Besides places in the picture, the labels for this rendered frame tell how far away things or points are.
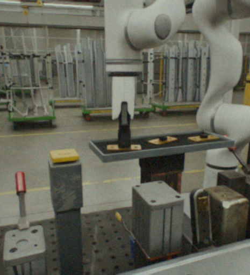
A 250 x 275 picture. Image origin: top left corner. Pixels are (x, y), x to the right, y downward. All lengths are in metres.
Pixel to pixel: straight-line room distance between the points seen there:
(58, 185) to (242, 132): 0.64
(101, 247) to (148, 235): 0.56
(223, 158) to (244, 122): 0.15
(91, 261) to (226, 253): 0.56
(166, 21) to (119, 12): 0.10
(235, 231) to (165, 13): 0.48
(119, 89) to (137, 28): 0.13
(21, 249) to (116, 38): 0.44
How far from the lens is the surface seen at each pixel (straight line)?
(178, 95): 8.57
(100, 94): 7.38
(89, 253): 1.09
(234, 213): 0.65
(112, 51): 0.63
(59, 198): 0.67
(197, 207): 0.60
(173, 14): 0.61
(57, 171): 0.64
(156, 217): 0.54
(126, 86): 0.61
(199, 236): 0.63
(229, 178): 0.72
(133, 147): 0.69
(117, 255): 1.08
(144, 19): 0.58
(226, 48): 0.99
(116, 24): 0.62
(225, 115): 1.04
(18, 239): 0.56
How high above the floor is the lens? 1.36
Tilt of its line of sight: 15 degrees down
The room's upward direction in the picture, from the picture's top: straight up
